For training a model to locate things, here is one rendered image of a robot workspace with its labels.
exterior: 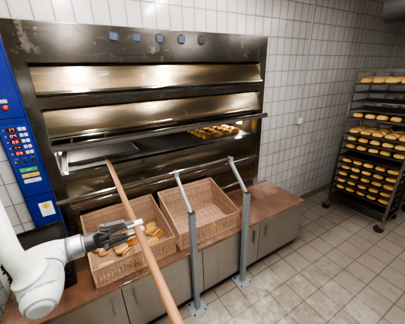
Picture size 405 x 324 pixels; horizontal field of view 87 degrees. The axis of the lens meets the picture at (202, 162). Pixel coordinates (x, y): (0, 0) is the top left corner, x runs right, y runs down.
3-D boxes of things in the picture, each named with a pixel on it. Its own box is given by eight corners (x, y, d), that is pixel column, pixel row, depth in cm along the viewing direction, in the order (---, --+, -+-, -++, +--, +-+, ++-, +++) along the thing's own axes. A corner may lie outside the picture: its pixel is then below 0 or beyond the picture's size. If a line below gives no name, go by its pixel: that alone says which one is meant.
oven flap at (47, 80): (37, 97, 128) (28, 63, 126) (259, 82, 209) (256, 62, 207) (35, 95, 124) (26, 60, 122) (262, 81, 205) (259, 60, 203)
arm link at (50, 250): (71, 252, 89) (71, 275, 78) (25, 267, 82) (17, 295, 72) (64, 231, 85) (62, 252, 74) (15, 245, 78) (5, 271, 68)
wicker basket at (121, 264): (87, 243, 170) (78, 215, 159) (154, 218, 197) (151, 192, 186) (95, 292, 132) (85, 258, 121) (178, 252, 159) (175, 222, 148)
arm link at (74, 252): (71, 251, 88) (87, 245, 91) (70, 267, 81) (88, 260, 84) (65, 233, 85) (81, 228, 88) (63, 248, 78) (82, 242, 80)
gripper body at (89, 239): (81, 230, 87) (105, 222, 91) (86, 246, 90) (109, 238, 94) (81, 242, 81) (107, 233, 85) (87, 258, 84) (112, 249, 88)
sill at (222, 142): (63, 177, 154) (61, 172, 152) (252, 136, 236) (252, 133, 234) (62, 180, 149) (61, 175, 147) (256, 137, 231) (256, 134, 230)
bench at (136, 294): (42, 319, 173) (16, 266, 151) (261, 218, 284) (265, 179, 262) (33, 404, 128) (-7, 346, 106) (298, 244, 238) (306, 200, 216)
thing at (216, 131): (179, 128, 264) (179, 124, 262) (211, 123, 286) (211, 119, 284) (204, 140, 216) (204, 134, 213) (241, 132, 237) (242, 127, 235)
